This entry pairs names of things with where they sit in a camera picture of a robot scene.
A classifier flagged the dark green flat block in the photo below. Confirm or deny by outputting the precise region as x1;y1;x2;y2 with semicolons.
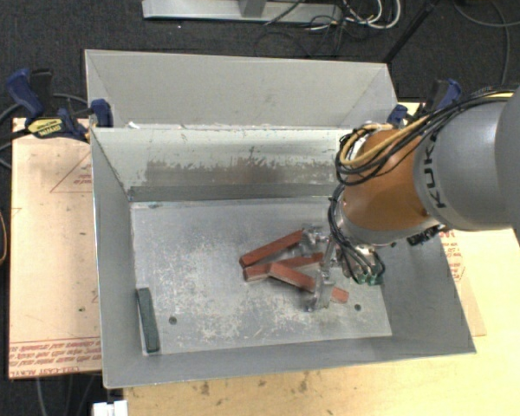
135;287;162;355

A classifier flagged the brown cardboard board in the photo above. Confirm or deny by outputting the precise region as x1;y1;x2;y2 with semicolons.
7;117;489;380

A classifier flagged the red-brown flat block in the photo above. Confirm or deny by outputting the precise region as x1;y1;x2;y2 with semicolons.
242;251;325;283
238;229;305;269
266;262;350;305

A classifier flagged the grey metal bin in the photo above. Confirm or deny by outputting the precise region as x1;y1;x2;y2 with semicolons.
84;49;478;390

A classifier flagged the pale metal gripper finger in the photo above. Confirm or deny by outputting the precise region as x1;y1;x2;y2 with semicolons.
304;276;335;314
301;223;330;251

